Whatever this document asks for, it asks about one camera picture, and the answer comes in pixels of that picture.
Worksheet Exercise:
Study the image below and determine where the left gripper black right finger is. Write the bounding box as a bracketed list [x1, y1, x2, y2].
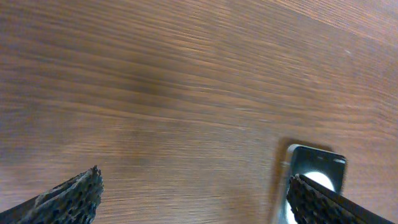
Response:
[286, 174, 394, 224]

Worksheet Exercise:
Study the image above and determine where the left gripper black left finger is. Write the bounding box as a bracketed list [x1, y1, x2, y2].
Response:
[1, 166, 104, 224]

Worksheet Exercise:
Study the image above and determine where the black Samsung Galaxy phone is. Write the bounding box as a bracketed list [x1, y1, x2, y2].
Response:
[270, 144, 347, 224]

